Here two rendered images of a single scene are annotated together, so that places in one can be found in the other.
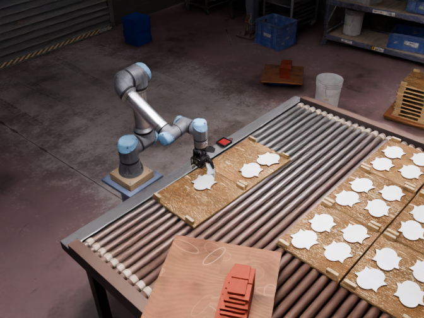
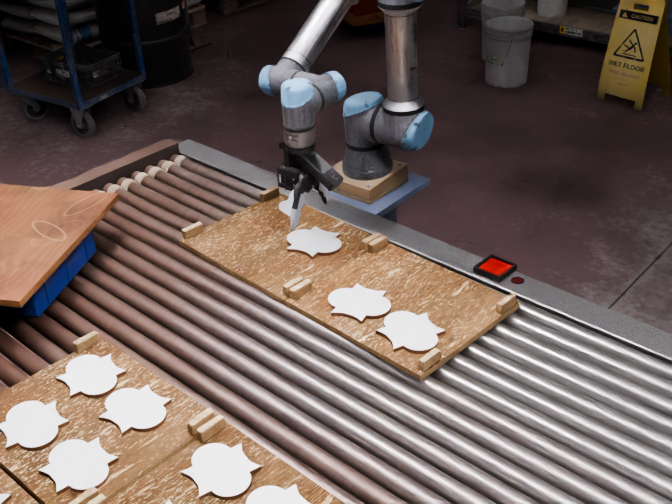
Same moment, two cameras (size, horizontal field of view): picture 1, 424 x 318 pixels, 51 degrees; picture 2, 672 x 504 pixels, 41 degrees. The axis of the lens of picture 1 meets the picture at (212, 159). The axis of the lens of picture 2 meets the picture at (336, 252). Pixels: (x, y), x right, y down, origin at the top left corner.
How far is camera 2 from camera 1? 2.87 m
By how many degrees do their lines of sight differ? 72
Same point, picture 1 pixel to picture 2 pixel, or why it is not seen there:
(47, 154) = not seen: outside the picture
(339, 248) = (38, 426)
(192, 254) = (62, 210)
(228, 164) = (385, 272)
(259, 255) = (26, 275)
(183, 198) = (265, 224)
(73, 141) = not seen: outside the picture
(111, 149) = not seen: outside the picture
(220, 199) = (257, 265)
